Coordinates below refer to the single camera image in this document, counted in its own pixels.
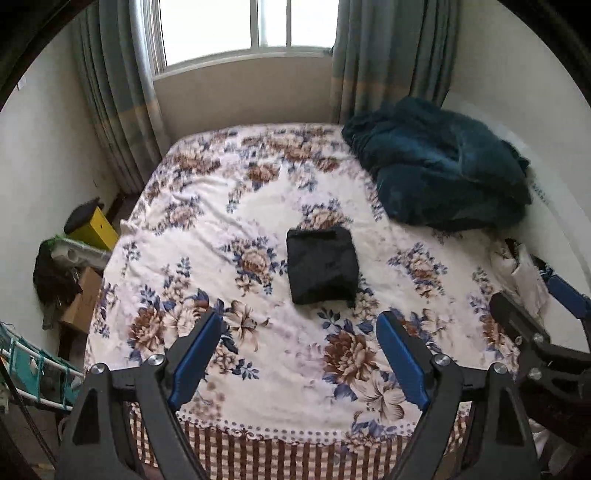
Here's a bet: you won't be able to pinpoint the floral bed blanket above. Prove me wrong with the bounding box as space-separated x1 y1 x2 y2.
83 122 555 480

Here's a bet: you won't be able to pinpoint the white and green plastic container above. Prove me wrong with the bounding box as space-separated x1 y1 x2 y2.
48 235 114 268

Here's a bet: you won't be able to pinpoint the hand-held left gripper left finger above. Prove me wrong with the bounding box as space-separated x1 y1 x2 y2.
54 307 227 480

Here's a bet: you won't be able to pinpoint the white framed window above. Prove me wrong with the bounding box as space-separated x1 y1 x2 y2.
134 0 340 77

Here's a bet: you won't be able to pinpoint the teal striped curtain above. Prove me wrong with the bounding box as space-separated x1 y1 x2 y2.
331 0 462 124
69 0 171 195

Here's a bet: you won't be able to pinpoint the dark cloth pile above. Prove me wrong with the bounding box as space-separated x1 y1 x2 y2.
33 240 84 308

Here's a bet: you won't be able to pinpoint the teal storage rack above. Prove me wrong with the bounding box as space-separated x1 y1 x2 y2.
0 320 86 411

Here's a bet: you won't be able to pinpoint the white headboard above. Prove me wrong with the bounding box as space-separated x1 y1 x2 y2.
441 92 591 352

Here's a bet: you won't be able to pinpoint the black cloth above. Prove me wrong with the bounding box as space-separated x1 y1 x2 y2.
63 198 105 234

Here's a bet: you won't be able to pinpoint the teal plush blanket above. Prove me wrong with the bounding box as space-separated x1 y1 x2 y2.
342 96 533 232

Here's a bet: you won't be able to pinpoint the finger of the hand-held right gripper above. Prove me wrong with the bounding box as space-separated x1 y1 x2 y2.
489 292 591 386
531 255 591 320

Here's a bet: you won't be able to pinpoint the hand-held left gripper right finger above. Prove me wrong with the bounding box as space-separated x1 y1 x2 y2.
375 310 541 480

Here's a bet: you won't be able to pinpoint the white folded clothes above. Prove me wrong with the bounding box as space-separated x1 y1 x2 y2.
490 240 550 319

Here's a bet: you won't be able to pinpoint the yellow box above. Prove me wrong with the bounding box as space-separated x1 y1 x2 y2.
69 205 120 252

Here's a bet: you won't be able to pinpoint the dark striped sweater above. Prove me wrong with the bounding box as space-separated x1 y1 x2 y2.
286 226 360 309

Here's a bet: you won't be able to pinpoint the cardboard box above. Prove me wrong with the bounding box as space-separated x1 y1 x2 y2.
60 267 103 334

